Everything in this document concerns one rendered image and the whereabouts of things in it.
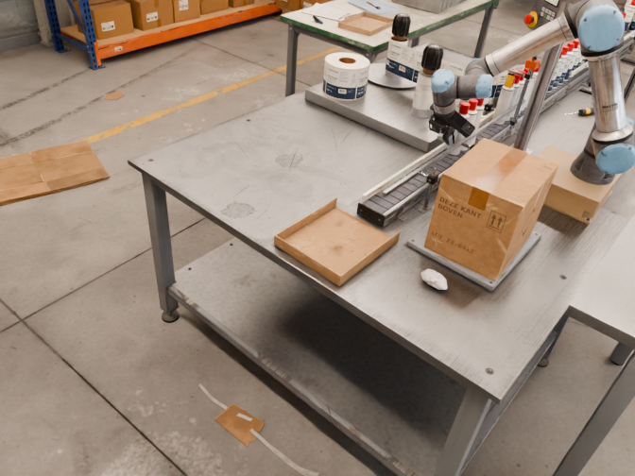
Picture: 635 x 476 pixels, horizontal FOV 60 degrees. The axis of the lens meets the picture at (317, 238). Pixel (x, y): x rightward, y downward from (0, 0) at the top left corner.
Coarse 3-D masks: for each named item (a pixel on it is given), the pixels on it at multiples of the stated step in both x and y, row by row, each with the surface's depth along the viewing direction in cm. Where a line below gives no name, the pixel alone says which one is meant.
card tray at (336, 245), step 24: (312, 216) 179; (336, 216) 184; (288, 240) 172; (312, 240) 173; (336, 240) 174; (360, 240) 175; (384, 240) 176; (312, 264) 162; (336, 264) 164; (360, 264) 162
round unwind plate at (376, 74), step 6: (372, 66) 278; (378, 66) 278; (384, 66) 279; (372, 72) 272; (378, 72) 272; (384, 72) 273; (372, 78) 265; (378, 78) 265; (384, 78) 266; (390, 78) 267; (396, 78) 267; (402, 78) 268; (384, 84) 261; (390, 84) 261; (396, 84) 262; (402, 84) 262; (408, 84) 263; (414, 84) 263
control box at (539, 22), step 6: (534, 0) 208; (540, 0) 205; (582, 0) 196; (534, 6) 209; (540, 6) 206; (546, 6) 202; (552, 6) 199; (558, 6) 196; (534, 12) 209; (540, 12) 206; (534, 18) 209; (540, 18) 206; (534, 24) 210; (540, 24) 207
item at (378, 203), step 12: (564, 84) 282; (492, 132) 232; (456, 156) 213; (432, 168) 204; (444, 168) 205; (396, 180) 196; (420, 180) 197; (396, 192) 190; (408, 192) 190; (372, 204) 183; (384, 204) 183; (396, 204) 185
